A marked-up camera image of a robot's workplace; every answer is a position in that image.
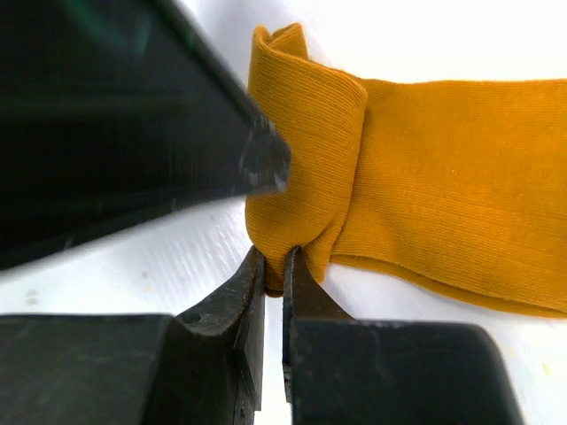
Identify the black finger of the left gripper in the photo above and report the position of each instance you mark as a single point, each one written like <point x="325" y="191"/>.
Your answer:
<point x="114" y="113"/>

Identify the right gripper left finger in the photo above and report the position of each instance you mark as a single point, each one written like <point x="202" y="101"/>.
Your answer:
<point x="201" y="366"/>

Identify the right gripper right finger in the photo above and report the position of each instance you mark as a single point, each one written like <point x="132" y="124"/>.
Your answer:
<point x="340" y="370"/>

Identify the mustard striped sock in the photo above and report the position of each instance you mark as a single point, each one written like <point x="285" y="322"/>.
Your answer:
<point x="456" y="186"/>

